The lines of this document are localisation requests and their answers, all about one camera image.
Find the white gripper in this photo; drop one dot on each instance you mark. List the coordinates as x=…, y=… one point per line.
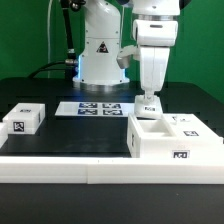
x=154, y=40

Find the white cabinet door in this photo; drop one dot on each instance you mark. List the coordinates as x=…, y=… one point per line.
x=144, y=108
x=189, y=127

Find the white cabinet body box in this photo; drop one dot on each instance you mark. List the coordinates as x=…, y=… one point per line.
x=150, y=139

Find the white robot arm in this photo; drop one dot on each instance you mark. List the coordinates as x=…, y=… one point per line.
x=103, y=32

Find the white cabinet top block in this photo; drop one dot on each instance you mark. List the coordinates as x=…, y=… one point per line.
x=25, y=118

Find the white marker base sheet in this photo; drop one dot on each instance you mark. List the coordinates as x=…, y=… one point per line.
x=94, y=109

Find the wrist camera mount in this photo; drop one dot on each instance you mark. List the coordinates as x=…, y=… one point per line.
x=126, y=54

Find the white left fence rail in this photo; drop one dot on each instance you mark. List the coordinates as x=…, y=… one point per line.
x=3, y=133

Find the white fence rail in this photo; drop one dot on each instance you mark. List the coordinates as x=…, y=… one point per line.
x=108, y=171
x=3, y=133

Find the white front fence rail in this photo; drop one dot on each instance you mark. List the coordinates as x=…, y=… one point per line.
x=108, y=171

